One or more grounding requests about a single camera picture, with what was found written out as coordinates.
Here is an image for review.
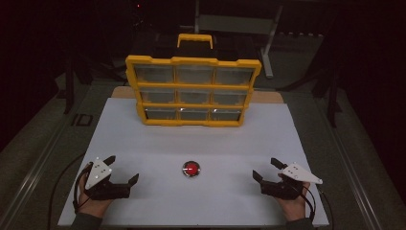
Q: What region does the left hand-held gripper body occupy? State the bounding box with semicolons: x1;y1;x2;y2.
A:
84;156;132;201

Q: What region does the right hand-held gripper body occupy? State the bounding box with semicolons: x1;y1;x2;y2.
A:
260;162;324;201

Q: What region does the round red button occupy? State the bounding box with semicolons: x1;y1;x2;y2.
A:
182;160;202;178

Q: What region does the clear organizer drawer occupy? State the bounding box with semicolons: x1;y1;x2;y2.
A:
140;88;176;105

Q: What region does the yellow organizer cabinet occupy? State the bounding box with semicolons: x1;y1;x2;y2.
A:
124;33;262;128

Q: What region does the person's left hand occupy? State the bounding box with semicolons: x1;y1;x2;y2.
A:
78;174;113;219

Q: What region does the person's right hand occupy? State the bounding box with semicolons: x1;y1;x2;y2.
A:
275;173;311;222

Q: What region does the black stand leg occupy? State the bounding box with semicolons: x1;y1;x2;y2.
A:
325;63;343;128
62;54;76;115

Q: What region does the set of clear plastic drawers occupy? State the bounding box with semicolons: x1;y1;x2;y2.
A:
133;63;256;122

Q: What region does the grey metal stand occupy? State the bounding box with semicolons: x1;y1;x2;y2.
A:
193;0;285;80

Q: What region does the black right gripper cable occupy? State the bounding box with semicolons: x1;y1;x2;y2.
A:
300;184;318;222

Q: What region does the long black floor cable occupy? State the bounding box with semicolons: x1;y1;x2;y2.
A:
47;152;86;230

